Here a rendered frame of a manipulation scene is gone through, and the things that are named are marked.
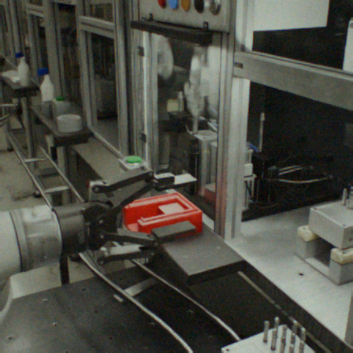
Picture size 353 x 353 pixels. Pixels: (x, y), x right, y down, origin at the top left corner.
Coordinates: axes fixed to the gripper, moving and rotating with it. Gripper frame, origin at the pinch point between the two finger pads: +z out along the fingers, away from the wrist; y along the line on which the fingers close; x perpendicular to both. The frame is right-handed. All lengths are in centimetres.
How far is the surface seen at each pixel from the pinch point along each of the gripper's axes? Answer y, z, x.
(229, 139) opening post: 3.1, 21.7, 18.6
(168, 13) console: 27, 20, 46
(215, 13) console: 27.9, 20.1, 23.4
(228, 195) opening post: -9.9, 21.9, 18.5
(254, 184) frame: -15, 37, 30
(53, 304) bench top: -44, -14, 44
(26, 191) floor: -112, 18, 283
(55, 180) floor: -112, 42, 293
